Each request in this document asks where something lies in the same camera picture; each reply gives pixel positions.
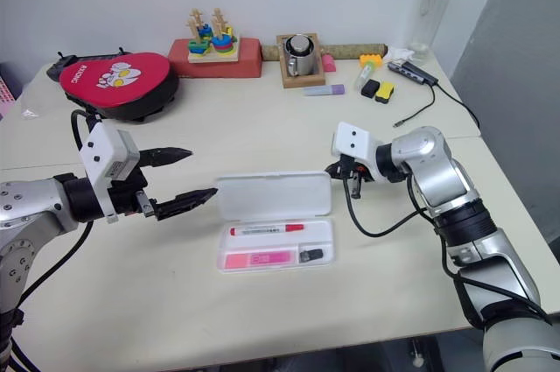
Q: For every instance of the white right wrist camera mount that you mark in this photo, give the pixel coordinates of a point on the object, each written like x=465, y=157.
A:
x=356, y=140

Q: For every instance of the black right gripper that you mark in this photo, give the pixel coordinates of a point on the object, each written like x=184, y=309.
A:
x=351, y=166

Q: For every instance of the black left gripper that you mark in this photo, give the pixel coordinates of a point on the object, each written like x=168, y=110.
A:
x=127, y=197

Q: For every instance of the small black plastic part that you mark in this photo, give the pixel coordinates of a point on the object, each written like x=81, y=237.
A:
x=311, y=255

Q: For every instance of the pink box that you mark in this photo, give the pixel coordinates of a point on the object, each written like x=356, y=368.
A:
x=6, y=92

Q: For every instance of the pink highlighter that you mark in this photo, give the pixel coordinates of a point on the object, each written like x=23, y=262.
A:
x=258, y=260

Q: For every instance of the metal cup on wooden coaster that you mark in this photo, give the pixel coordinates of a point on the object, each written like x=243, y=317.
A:
x=302, y=82

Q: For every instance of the red brick-shaped box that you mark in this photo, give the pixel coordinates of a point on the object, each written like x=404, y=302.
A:
x=179, y=63

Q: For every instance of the red whiteboard marker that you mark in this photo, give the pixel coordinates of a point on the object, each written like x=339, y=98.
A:
x=262, y=229

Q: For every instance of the yellow toy building brick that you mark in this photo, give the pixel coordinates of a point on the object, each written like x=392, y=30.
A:
x=371, y=60

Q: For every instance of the clear plastic bag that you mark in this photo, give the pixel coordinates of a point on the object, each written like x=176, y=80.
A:
x=37, y=100

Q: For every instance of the steel mug with lid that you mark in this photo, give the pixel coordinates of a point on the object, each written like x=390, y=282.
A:
x=301, y=57

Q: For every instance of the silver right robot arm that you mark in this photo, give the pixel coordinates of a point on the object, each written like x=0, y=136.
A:
x=442, y=179

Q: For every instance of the purple highlighter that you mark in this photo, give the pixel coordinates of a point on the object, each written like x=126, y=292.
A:
x=326, y=90

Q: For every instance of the wooden colourful stacking toy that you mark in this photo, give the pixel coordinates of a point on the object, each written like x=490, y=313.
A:
x=212, y=46

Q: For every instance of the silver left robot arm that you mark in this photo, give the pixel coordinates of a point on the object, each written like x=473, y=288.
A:
x=26, y=214

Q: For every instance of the grey USB hub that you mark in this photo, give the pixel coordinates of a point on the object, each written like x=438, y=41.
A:
x=411, y=73

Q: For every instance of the white plastic pencil case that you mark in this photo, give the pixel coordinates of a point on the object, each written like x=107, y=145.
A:
x=275, y=197

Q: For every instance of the white crumpled tissue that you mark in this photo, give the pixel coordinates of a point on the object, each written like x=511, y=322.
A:
x=400, y=53

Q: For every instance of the red and black cartoon bag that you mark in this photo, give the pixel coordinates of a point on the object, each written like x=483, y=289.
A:
x=118, y=83

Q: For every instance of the clear bottle with green lid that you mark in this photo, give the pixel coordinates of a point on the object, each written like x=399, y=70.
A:
x=433, y=9

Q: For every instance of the clear tube with green cap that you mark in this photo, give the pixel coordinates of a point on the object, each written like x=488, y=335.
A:
x=364, y=75

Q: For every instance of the pink block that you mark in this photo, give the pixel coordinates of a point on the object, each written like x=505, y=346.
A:
x=329, y=65

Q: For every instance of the yellow and black board eraser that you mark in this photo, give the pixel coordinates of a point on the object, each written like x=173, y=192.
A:
x=385, y=93

